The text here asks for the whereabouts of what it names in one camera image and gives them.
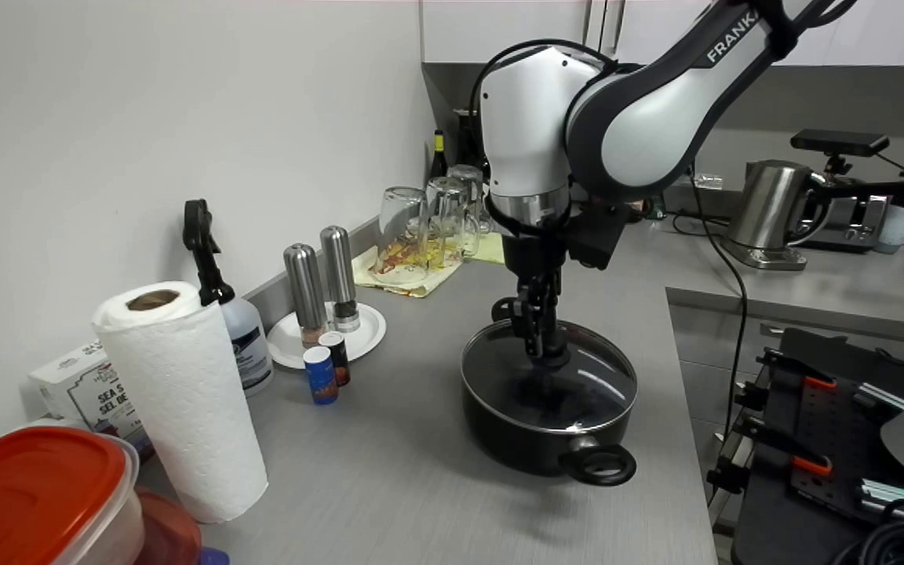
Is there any steel grinder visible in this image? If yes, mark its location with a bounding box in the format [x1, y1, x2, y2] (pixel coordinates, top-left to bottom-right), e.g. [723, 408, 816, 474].
[316, 222, 365, 335]
[281, 242, 333, 350]

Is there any dark wine bottle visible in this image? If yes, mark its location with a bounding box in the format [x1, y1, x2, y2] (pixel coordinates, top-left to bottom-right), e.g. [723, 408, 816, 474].
[428, 128, 451, 183]

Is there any small blue-capped bottle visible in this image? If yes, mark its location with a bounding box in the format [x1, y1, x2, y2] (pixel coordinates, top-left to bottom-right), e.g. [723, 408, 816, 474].
[300, 345, 341, 408]

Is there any clear container with red lid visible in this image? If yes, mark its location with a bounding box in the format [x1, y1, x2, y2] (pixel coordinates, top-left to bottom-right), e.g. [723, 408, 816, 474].
[0, 421, 148, 565]

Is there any black perforated mounting board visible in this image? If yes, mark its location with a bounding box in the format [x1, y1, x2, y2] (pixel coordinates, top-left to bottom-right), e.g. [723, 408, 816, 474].
[727, 327, 904, 565]

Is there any small dark red bottle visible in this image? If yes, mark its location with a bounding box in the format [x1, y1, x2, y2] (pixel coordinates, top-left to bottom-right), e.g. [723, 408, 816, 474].
[319, 329, 354, 389]

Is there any clear glass mug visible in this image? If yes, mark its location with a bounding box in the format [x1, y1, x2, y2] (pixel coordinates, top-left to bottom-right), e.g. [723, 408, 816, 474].
[449, 162, 494, 229]
[423, 174, 473, 238]
[375, 183, 432, 249]

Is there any black camera on stand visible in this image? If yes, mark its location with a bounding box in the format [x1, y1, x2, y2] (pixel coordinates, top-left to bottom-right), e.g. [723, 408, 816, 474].
[789, 127, 894, 179]

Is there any black clamp with orange tip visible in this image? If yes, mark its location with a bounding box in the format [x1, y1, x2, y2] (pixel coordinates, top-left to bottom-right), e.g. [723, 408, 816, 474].
[730, 411, 842, 486]
[754, 350, 865, 403]

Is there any white paper towel roll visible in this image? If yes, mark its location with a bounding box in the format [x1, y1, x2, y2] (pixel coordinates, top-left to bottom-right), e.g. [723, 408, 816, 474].
[92, 280, 272, 528]

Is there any black countertop appliance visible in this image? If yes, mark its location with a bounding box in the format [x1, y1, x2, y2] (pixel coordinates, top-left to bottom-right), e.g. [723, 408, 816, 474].
[806, 189, 896, 255]

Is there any black cooking pot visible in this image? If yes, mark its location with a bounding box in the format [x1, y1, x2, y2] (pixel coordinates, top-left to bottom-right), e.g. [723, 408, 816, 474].
[458, 318, 640, 489]

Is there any glass lid with black knob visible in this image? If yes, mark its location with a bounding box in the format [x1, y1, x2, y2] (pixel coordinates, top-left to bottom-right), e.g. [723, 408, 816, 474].
[462, 318, 640, 438]

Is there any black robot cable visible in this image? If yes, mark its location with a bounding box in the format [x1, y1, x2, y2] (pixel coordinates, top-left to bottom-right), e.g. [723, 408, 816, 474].
[680, 154, 754, 446]

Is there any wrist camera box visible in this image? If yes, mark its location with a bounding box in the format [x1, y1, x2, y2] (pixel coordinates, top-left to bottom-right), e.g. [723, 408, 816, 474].
[563, 202, 624, 274]

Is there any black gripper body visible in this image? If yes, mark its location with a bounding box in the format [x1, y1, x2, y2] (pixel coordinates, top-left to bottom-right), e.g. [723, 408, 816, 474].
[499, 225, 571, 305]

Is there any black coiled cable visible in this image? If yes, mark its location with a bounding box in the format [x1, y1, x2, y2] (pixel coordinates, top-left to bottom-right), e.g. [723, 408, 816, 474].
[825, 516, 904, 565]

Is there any steel electric kettle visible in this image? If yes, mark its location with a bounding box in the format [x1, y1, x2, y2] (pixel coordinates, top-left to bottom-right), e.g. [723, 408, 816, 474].
[727, 158, 836, 274]

